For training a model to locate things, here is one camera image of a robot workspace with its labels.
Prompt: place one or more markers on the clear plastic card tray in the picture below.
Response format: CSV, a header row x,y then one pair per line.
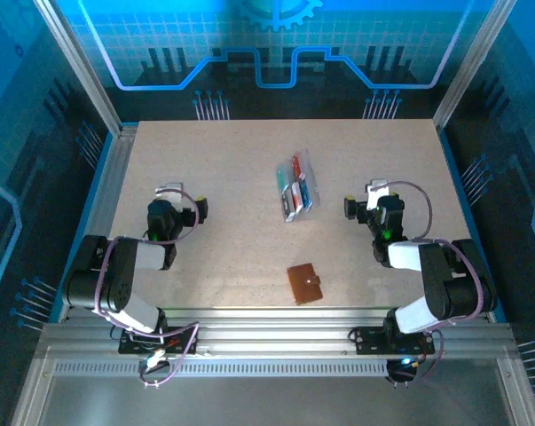
x,y
311,164

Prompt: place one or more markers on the brown leather card holder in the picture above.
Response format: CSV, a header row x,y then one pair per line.
x,y
305,284

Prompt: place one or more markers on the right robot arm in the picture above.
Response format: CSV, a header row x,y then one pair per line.
x,y
440,275

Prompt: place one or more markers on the dark blue credit card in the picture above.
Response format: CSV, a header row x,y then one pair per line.
x,y
307,193

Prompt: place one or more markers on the white and red credit card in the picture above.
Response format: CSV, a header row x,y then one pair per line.
x,y
297,197

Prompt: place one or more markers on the black credit card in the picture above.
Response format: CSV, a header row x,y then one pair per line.
x,y
288,207

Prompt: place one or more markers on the green credit card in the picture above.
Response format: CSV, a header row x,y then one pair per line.
x,y
282,179

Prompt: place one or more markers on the grey metal panel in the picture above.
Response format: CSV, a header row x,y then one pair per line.
x,y
271,404

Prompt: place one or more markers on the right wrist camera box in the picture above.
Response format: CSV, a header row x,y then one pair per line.
x,y
377,185

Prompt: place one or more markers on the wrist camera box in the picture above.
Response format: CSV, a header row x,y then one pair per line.
x,y
377,185
171,190

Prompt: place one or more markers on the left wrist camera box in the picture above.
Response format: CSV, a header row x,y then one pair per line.
x,y
171,190

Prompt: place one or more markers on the aluminium side rail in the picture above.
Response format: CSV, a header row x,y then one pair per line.
x,y
115,177

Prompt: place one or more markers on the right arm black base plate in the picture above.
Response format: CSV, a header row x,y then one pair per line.
x,y
367,341

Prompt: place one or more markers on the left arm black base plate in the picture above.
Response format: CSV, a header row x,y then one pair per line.
x,y
129,344

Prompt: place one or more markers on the aluminium frame rail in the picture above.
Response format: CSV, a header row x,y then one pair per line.
x,y
271,333

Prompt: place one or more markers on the aluminium frame post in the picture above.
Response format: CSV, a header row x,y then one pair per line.
x,y
81,66
471,66

